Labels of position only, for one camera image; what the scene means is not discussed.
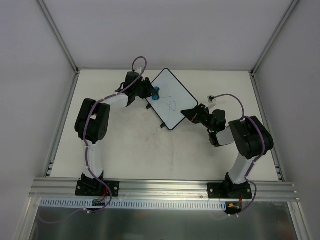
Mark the blue whiteboard eraser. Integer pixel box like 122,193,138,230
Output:
151,86,160,101

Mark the small black-framed whiteboard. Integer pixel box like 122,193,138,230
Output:
146,68,199,131

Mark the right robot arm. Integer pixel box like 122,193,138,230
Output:
181,104,274,199

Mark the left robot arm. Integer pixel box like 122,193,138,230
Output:
74,71,160,195

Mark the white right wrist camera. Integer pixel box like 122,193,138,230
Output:
206,95,216,110

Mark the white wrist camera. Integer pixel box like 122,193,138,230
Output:
206,95,216,110
135,67,143,74

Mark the whiteboard wire stand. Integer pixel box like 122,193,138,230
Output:
146,103,166,129

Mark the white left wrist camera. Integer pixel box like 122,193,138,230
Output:
135,67,143,74

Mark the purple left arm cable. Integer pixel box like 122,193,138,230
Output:
37,56,148,225

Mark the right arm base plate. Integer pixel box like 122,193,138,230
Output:
207,182,253,200

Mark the left aluminium frame post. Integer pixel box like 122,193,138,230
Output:
36,0,79,74

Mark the aluminium frame post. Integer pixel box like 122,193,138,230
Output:
250,0,301,76
36,0,79,74

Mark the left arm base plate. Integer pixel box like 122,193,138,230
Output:
75,178,120,197

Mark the white slotted cable duct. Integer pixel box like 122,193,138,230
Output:
39,198,227,211

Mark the aluminium mounting rail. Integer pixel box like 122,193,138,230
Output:
28,177,300,202

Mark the right aluminium frame post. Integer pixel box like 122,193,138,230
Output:
250,0,301,76

